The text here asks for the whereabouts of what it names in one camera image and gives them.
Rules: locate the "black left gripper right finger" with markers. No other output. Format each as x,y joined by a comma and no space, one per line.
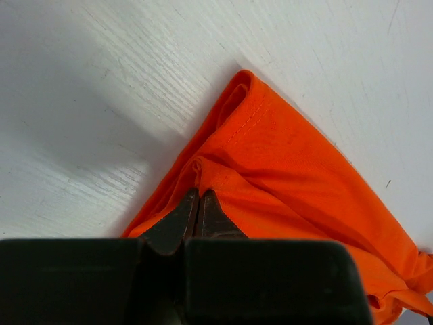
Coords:
232,279

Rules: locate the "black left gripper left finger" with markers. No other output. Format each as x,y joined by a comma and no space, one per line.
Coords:
94,280

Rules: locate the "orange t shirt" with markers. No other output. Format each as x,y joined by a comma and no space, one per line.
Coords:
276,176

